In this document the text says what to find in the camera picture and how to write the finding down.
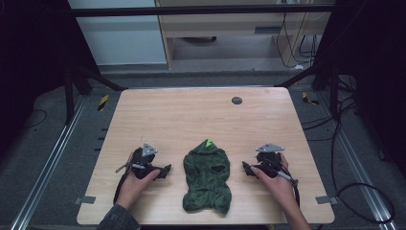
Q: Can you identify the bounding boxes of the black horizontal frame bar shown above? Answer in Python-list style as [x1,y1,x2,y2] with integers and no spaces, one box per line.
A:
[65,4,336,18]

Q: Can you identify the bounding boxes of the hanging black desk cables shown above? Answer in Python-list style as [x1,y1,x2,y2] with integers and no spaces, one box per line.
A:
[275,11,321,69]

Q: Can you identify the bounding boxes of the black curtain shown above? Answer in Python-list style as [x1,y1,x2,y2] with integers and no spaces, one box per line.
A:
[0,0,100,154]
[314,0,406,176]

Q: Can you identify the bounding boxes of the black looped floor cable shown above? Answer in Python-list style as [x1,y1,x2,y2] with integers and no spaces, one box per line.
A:
[330,95,396,225]

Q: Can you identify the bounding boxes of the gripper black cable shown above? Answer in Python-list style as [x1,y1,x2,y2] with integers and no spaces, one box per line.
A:
[276,170,302,208]
[112,162,147,206]

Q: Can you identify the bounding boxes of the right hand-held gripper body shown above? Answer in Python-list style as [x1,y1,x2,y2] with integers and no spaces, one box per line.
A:
[255,142,285,179]

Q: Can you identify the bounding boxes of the grey tape piece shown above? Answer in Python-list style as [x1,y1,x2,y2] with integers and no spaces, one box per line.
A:
[74,195,97,205]
[315,195,339,206]

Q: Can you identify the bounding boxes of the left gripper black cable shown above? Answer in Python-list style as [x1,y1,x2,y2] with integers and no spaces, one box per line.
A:
[112,162,147,206]

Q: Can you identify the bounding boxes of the person's left hand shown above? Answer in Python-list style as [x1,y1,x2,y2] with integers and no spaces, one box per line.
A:
[115,152,161,211]

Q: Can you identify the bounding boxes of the small green hooded garment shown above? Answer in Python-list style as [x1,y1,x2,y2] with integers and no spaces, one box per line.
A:
[182,138,233,216]

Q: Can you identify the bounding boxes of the black metal frame stand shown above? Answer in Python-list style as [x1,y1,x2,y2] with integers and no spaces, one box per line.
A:
[62,58,128,127]
[275,54,341,120]

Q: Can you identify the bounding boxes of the thin black floor cable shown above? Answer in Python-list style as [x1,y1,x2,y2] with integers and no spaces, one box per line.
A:
[21,108,49,130]

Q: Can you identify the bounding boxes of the light wooden desk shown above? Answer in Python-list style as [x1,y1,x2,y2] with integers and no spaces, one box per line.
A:
[154,0,336,70]

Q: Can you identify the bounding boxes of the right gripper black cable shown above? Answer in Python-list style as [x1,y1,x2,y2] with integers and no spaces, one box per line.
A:
[276,170,302,208]

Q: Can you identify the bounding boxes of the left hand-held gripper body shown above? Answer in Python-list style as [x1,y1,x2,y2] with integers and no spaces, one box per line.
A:
[131,142,159,180]

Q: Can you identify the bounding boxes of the white cabinet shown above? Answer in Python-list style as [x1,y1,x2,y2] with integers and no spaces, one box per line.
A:
[67,0,169,67]

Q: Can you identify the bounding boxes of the black and yellow tape strip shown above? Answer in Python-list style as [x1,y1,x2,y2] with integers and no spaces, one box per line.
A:
[97,94,110,112]
[302,91,320,106]

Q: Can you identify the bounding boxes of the person's right hand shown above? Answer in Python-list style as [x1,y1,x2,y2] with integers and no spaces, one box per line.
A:
[250,152,301,209]

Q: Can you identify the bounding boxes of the aluminium floor rail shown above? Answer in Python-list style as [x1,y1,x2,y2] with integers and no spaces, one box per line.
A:
[314,90,400,230]
[9,95,88,230]

